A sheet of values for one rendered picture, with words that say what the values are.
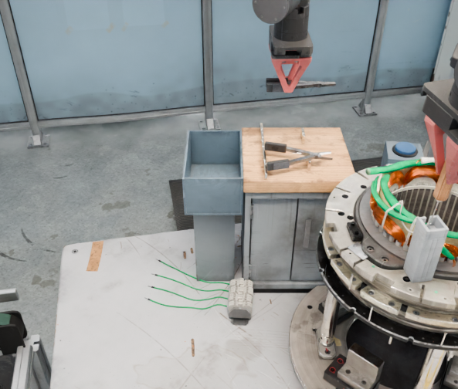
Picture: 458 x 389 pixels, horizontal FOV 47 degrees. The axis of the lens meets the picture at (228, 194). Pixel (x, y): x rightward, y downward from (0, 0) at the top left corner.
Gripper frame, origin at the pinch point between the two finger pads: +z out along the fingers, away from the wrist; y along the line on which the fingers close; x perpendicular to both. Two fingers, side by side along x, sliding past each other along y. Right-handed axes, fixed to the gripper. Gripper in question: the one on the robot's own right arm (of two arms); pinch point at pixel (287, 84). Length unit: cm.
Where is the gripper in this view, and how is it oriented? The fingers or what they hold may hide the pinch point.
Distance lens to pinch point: 97.9
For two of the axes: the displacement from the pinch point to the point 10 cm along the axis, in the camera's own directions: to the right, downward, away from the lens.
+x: 10.0, -0.2, 0.0
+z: 0.2, 7.9, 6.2
